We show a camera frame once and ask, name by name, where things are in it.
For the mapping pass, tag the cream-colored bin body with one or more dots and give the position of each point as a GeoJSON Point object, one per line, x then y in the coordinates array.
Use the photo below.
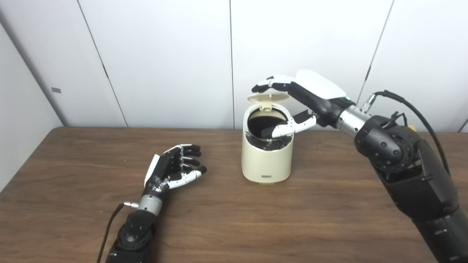
{"type": "Point", "coordinates": [267, 162]}

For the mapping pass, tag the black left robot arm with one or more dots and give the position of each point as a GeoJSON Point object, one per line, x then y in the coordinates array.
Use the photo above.
{"type": "Point", "coordinates": [133, 233]}

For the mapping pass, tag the cream round bin lid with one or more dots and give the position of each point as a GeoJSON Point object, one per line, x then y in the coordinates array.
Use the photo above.
{"type": "Point", "coordinates": [267, 98]}

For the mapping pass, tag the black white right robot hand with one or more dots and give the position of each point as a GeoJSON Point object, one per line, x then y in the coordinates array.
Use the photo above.
{"type": "Point", "coordinates": [318, 91]}

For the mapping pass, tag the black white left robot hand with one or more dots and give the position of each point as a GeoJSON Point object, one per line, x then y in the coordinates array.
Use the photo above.
{"type": "Point", "coordinates": [159, 173]}

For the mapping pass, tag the small grey wall sticker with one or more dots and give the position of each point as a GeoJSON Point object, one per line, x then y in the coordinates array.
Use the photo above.
{"type": "Point", "coordinates": [56, 90]}

